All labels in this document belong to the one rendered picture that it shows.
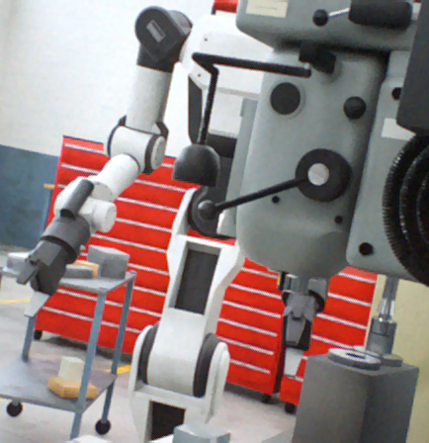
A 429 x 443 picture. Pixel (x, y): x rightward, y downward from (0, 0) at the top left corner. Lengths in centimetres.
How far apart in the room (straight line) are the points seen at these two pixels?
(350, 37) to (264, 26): 12
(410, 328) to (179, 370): 122
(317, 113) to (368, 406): 55
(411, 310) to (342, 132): 188
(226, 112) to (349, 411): 79
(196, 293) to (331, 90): 94
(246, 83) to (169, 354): 61
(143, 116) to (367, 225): 110
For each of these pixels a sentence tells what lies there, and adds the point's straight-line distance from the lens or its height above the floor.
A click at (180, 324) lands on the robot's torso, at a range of 216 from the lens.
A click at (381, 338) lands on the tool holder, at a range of 182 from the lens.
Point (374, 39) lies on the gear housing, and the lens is 135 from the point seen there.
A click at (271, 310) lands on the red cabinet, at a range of 643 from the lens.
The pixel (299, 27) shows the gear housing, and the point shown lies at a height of 164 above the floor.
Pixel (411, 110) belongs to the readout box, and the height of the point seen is 153.
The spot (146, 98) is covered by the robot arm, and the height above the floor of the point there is 156.
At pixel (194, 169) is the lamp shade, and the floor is 143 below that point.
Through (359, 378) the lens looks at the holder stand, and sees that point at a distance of 169.
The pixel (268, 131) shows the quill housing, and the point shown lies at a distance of 141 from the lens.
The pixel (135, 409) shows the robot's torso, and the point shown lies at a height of 89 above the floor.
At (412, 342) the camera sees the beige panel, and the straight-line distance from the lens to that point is 321.
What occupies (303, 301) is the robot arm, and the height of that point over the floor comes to 122.
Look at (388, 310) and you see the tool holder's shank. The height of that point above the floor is 124.
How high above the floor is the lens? 144
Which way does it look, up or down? 3 degrees down
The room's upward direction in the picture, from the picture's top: 11 degrees clockwise
